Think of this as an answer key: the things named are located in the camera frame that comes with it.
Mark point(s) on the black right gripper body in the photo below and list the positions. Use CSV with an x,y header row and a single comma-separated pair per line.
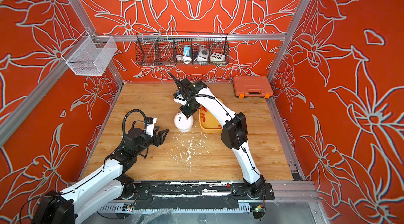
x,y
189,109

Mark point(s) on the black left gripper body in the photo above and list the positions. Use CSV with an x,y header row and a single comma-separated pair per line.
x,y
147,142

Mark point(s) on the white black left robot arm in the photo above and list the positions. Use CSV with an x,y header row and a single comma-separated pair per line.
x,y
79,201

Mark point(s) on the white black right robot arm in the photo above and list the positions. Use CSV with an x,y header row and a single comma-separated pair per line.
x,y
191,96

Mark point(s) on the white dome screw fixture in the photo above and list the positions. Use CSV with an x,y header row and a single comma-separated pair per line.
x,y
183,123

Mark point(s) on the yellow plastic tray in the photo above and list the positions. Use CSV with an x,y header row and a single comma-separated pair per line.
x,y
207,122

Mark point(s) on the white round socket adapter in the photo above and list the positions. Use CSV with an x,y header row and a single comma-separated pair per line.
x,y
202,55

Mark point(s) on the white button box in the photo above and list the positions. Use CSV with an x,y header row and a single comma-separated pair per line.
x,y
217,57

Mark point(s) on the orange plastic tool case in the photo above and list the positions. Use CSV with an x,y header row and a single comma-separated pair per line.
x,y
252,86

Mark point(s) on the blue grey power strip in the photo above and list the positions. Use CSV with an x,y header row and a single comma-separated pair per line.
x,y
186,51

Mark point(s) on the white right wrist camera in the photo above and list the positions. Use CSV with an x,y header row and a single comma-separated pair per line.
x,y
178,98

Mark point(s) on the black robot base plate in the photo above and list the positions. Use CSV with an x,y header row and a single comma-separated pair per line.
x,y
197,195

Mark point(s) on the black wire wall basket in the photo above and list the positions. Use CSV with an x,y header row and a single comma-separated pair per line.
x,y
166,48

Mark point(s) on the clear plastic wall bin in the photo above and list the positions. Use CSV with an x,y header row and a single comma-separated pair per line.
x,y
89,55

